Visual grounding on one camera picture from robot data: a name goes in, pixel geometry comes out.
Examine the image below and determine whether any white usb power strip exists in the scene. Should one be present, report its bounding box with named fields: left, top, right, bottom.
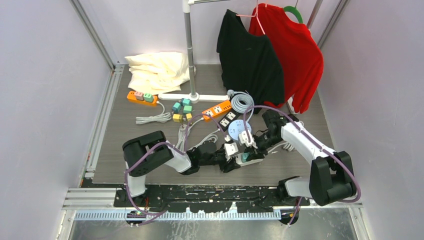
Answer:
left=235, top=153, right=264, bottom=167

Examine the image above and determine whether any round blue power strip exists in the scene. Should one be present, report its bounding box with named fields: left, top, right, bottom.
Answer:
left=227, top=119, right=245, bottom=142

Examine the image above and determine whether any black power strip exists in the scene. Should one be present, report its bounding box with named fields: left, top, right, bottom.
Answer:
left=218, top=109, right=242, bottom=132

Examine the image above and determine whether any grey round cable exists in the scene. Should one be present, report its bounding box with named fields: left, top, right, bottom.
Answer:
left=226, top=89, right=255, bottom=123

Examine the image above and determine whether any orange power strip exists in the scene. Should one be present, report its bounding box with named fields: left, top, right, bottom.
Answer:
left=126, top=91, right=158, bottom=107
left=202, top=100, right=232, bottom=122

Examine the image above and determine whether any yellow usb charger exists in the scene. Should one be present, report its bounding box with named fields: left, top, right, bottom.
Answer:
left=172, top=113, right=184, bottom=123

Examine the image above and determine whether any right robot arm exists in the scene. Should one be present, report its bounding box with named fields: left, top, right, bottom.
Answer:
left=239, top=106, right=362, bottom=206

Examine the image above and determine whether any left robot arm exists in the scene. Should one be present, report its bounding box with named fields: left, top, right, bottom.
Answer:
left=122, top=130, right=242, bottom=207

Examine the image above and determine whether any white clothes rack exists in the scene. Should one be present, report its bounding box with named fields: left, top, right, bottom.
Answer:
left=158, top=0, right=230, bottom=103

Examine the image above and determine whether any black t-shirt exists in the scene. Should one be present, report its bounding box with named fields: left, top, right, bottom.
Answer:
left=216, top=9, right=286, bottom=105

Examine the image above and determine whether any red t-shirt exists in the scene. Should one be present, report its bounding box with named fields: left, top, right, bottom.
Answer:
left=248, top=3, right=324, bottom=114

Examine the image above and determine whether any pink charger on far strip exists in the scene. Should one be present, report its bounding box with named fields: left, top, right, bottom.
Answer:
left=134, top=91, right=144, bottom=101

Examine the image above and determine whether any cream folded cloth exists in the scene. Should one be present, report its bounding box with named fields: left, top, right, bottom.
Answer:
left=125, top=51, right=190, bottom=95

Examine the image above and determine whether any pink hanger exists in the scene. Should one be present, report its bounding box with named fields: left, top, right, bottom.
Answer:
left=236, top=0, right=266, bottom=35

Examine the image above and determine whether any green hanger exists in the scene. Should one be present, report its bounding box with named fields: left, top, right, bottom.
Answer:
left=283, top=0, right=304, bottom=24

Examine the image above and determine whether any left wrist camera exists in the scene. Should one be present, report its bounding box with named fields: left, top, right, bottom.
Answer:
left=223, top=135, right=239, bottom=162

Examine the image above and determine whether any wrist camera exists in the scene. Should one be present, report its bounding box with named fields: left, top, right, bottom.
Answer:
left=223, top=135, right=239, bottom=162
left=238, top=130, right=257, bottom=149

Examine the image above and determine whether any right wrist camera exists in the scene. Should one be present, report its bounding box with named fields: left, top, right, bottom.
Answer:
left=238, top=130, right=257, bottom=149

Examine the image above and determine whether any white cable bundle right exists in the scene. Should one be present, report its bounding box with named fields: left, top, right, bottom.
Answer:
left=266, top=140, right=297, bottom=155

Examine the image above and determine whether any white cable of black strip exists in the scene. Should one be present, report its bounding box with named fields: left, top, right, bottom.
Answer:
left=193, top=127, right=222, bottom=150

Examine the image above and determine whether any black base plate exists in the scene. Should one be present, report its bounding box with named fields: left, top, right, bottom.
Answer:
left=113, top=184, right=311, bottom=224

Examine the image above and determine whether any white cable of far strip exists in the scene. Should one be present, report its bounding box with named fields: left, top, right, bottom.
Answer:
left=135, top=101, right=173, bottom=125

